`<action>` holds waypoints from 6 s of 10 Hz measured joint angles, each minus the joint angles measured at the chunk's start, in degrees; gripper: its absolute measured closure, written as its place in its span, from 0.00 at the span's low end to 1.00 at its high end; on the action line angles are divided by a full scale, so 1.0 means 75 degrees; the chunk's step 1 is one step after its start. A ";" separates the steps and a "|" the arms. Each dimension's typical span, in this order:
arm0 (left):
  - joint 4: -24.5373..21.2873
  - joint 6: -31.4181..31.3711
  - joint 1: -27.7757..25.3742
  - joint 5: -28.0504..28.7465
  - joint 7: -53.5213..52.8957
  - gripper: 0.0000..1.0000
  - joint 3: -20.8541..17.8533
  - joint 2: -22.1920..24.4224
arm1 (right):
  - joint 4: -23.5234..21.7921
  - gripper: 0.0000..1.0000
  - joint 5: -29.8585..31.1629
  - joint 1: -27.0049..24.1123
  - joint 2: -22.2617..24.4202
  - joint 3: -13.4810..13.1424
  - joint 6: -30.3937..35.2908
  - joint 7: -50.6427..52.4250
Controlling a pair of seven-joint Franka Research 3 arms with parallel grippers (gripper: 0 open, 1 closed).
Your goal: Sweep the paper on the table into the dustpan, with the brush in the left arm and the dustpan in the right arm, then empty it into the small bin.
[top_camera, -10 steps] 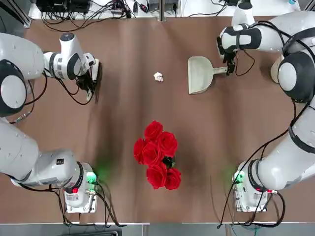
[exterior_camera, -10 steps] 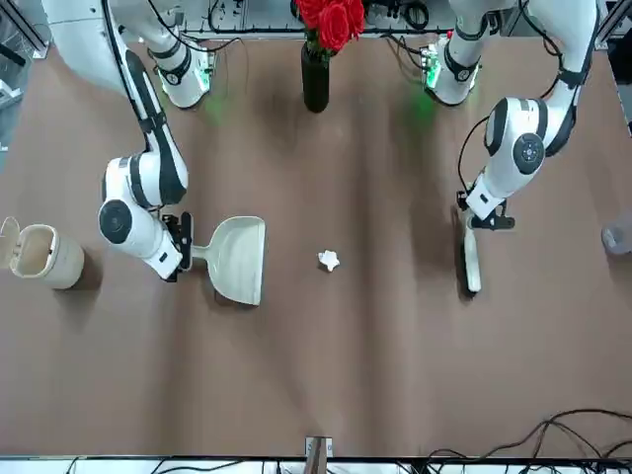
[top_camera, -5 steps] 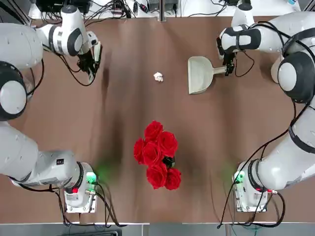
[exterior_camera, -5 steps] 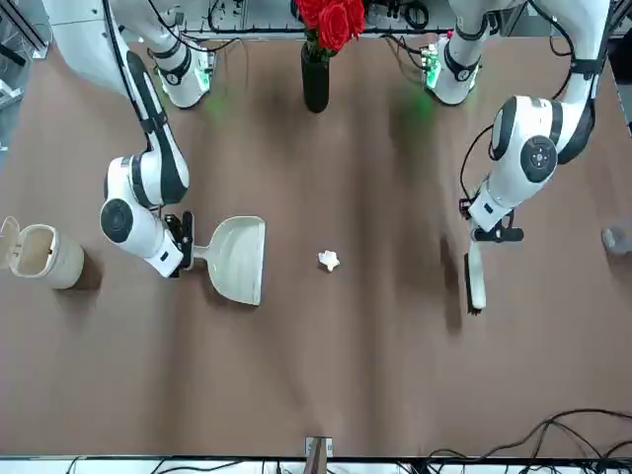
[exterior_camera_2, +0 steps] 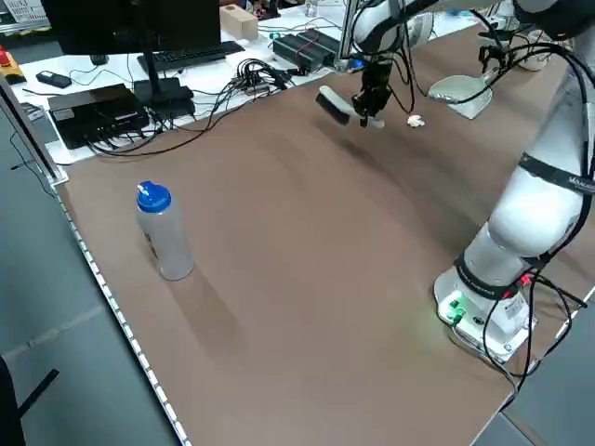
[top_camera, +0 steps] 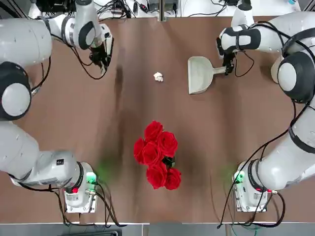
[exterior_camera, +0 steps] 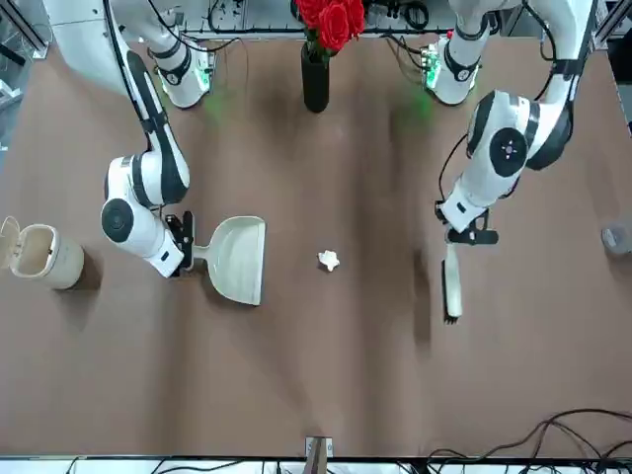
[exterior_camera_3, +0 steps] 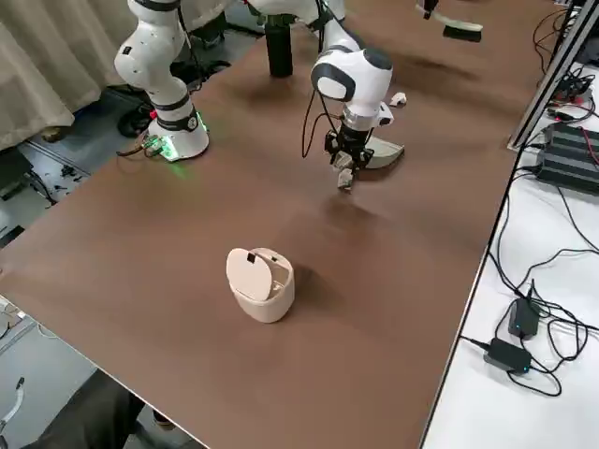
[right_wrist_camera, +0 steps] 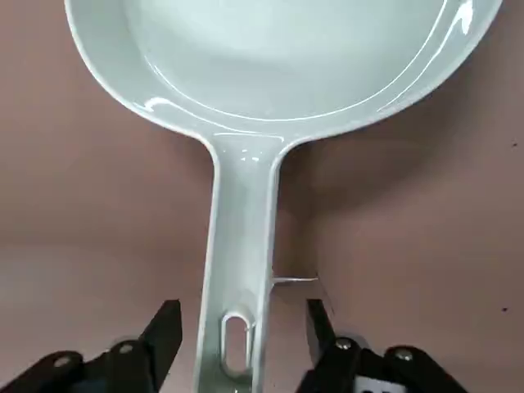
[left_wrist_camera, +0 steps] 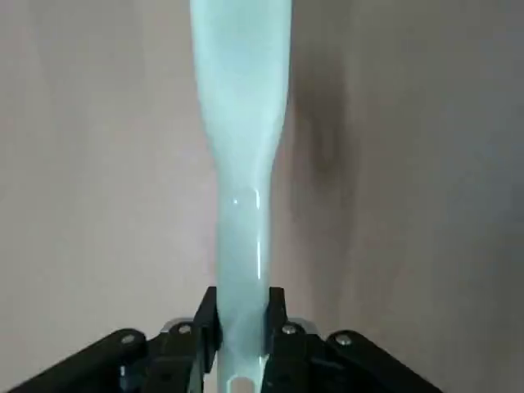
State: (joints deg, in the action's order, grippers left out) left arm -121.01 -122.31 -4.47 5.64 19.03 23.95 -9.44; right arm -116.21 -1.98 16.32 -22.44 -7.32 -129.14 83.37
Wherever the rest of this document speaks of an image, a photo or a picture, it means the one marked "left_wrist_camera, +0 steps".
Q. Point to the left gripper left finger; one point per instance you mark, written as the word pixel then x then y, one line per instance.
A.
pixel 172 360

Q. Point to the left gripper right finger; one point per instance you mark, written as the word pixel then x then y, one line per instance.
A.
pixel 303 364

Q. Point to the pale hand brush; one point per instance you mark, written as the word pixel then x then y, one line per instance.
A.
pixel 241 123

